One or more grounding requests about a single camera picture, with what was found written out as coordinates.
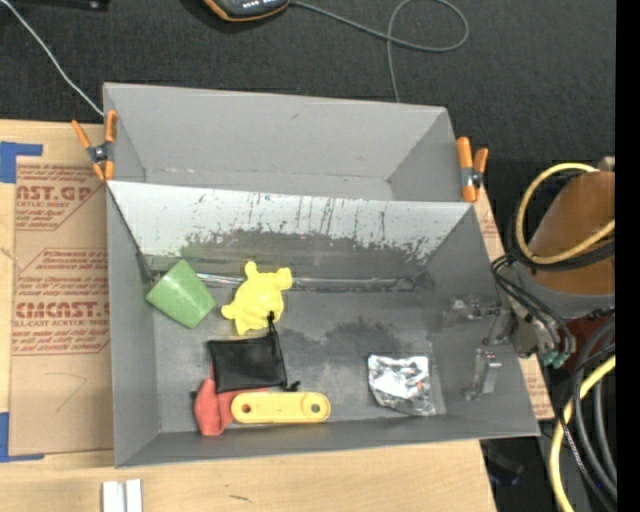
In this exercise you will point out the yellow flat piece with holes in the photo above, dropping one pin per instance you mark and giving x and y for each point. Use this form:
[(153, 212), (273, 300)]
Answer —
[(272, 407)]

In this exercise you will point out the grey metal bin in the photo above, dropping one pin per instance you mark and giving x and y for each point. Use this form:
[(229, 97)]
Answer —
[(350, 310)]

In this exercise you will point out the red-orange cloth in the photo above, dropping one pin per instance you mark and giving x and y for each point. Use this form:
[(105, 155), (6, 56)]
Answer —
[(210, 412)]

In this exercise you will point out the brown cardboard board red print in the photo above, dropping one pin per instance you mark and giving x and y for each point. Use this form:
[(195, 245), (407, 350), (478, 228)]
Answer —
[(60, 390)]

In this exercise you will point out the yellow toy animal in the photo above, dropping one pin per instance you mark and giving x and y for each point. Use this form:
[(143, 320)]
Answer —
[(257, 300)]

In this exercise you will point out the green plastic cup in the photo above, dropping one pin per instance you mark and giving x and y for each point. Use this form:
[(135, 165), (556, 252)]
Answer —
[(181, 295)]

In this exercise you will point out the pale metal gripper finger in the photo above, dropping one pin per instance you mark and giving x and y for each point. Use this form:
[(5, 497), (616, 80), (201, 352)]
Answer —
[(465, 312), (484, 377)]

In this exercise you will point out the silver foil packet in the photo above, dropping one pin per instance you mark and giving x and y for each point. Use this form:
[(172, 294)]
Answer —
[(400, 382)]

